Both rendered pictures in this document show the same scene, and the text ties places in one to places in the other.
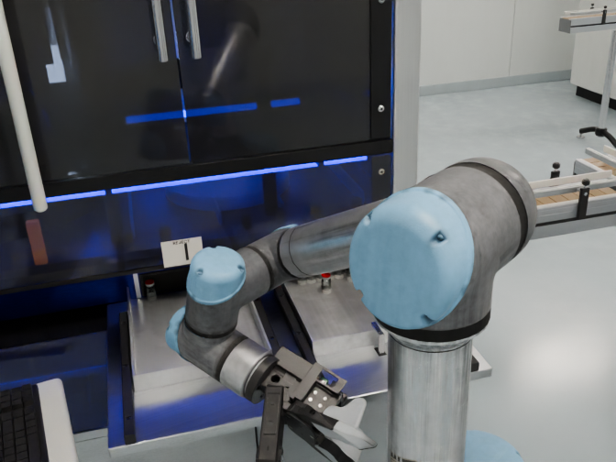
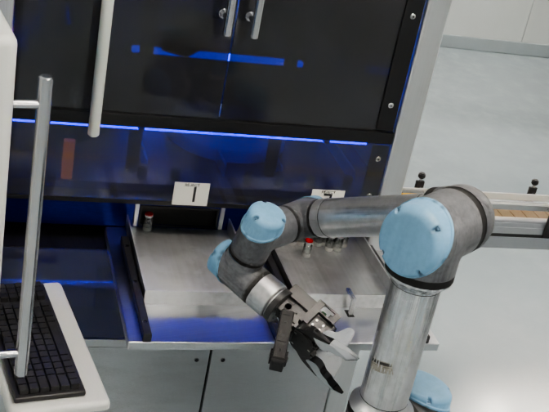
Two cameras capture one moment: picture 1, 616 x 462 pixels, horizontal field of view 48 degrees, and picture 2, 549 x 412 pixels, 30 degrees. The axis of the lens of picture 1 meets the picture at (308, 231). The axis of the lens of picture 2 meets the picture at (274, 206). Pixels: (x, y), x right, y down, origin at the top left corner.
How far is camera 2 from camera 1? 1.00 m
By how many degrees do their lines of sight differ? 5
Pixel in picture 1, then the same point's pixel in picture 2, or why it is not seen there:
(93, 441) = not seen: hidden behind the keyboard
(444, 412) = (413, 333)
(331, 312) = (309, 273)
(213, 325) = (252, 258)
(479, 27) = not seen: outside the picture
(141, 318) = (140, 245)
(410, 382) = (398, 311)
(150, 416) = (159, 324)
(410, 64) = (424, 73)
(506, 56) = (523, 16)
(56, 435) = (67, 328)
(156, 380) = (162, 298)
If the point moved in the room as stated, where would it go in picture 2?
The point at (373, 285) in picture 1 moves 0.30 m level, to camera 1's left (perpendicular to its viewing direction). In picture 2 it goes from (392, 248) to (203, 218)
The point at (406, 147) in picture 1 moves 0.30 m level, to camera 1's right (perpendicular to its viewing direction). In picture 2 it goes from (404, 142) to (524, 162)
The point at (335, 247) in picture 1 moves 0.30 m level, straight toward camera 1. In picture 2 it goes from (355, 221) to (361, 308)
